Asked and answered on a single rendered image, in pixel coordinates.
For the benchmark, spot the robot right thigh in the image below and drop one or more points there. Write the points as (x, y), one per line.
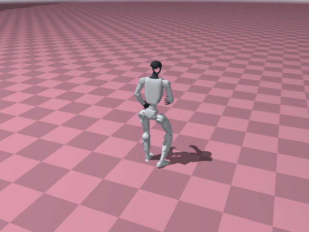
(165, 124)

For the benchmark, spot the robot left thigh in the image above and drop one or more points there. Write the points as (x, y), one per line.
(145, 124)

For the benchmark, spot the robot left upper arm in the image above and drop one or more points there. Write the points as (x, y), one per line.
(139, 87)

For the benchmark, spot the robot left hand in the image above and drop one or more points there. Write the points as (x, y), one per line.
(146, 105)

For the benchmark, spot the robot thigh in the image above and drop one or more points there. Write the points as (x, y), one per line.
(165, 124)
(145, 124)

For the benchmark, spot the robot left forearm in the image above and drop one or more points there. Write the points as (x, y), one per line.
(140, 99)

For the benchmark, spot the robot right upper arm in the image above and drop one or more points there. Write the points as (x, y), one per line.
(167, 85)

